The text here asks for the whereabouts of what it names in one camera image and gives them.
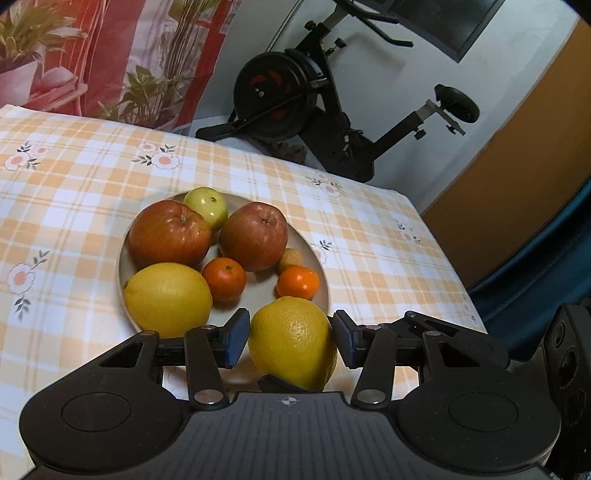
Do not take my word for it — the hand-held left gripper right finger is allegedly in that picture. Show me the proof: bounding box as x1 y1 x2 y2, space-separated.
332 309 511 411

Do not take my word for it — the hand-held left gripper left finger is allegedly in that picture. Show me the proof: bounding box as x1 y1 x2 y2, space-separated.
95 308 252 411

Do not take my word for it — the yellow lemon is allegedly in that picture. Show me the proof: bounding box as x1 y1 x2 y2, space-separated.
122 262 214 339
248 296 339 391

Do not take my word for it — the cream plate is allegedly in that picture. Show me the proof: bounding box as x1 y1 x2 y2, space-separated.
117 189 331 333

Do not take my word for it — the orange mandarin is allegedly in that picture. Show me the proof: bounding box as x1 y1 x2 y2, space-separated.
202 257 247 303
276 266 321 301

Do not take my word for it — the small brown round fruit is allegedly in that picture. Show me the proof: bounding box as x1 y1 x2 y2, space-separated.
278 248 306 273

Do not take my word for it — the red apple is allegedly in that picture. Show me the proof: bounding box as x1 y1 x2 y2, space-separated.
219 202 289 272
128 199 213 268

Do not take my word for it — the green apple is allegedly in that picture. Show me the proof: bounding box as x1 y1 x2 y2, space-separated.
184 187 229 232

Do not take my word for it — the dark blue cloth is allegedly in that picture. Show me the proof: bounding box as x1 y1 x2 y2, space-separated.
466 182 591 363

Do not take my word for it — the orange checkered floral tablecloth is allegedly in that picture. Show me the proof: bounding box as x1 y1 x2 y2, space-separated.
0 105 490 480

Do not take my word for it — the black exercise bike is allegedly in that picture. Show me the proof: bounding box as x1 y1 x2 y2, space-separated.
195 0 481 183

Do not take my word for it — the pink printed backdrop cloth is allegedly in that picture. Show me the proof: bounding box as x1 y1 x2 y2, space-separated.
0 0 245 134

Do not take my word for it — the dark window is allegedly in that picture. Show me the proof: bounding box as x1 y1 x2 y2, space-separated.
351 0 506 63

